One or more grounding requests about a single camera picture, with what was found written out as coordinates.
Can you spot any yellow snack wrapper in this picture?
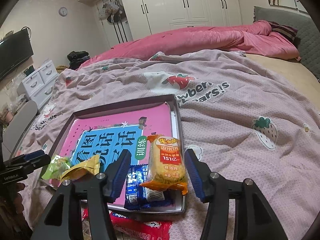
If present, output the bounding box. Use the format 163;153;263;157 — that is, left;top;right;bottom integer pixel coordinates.
60;154;100;181

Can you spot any green snack packet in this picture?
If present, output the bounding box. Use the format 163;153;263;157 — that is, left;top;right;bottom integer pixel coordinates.
42;154;71;180

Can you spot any blue biscuit snack pack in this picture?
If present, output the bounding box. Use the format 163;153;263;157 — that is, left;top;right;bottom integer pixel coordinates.
124;164;174;211

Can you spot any red snack packet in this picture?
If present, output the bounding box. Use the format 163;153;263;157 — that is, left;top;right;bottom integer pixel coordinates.
82;208;173;240

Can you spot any orange cracker snack pack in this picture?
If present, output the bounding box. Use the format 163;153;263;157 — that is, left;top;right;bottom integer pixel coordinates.
140;134;188;195

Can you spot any left hand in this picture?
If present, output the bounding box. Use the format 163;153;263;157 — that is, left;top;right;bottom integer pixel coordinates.
13;183;25;214

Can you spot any grey cardboard box tray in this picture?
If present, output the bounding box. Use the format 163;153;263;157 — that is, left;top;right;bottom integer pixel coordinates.
39;94;187;214

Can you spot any pink and blue book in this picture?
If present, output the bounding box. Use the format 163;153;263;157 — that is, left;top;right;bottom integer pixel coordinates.
48;102;173;208

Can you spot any white drawer cabinet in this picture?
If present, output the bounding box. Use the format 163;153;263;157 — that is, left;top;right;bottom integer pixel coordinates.
17;60;58;110

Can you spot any pink strawberry print blanket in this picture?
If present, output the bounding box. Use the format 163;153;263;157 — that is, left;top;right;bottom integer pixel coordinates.
22;50;319;239

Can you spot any pile of dark clothes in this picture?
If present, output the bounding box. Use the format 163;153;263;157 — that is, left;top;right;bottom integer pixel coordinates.
67;51;90;70

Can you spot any beige bed sheet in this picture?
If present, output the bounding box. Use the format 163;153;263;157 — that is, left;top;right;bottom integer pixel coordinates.
241;54;319;126

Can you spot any door with hanging bags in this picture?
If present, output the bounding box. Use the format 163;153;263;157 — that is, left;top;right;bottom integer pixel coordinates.
96;0;133;48

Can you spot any pink quilt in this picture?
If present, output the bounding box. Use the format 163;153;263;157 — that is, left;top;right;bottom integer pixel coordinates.
79;20;299;68

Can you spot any grey padded headboard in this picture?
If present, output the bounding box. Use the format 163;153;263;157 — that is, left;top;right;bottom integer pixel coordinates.
253;7;319;79

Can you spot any dark striped pillow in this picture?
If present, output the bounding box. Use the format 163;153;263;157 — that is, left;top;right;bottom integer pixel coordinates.
268;21;298;43

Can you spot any white wardrobe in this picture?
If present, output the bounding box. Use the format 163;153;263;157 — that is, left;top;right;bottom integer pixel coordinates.
78;0;242;40

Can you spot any black wall television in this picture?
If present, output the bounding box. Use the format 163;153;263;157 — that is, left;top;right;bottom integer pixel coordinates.
0;29;34;81

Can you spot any round wall clock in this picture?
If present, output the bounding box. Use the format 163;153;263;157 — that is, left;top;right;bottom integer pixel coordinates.
59;7;68;17

